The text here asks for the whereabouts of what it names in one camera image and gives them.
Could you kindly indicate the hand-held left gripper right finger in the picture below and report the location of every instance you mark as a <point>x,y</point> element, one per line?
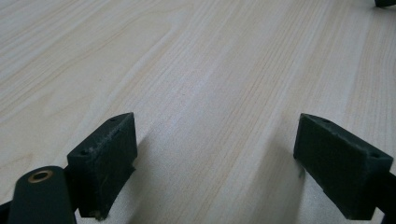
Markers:
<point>339,165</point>

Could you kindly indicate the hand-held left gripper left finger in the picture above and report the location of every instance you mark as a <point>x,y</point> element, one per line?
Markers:
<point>104,165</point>

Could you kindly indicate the dark object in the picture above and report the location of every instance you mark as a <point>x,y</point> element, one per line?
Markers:
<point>386,2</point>

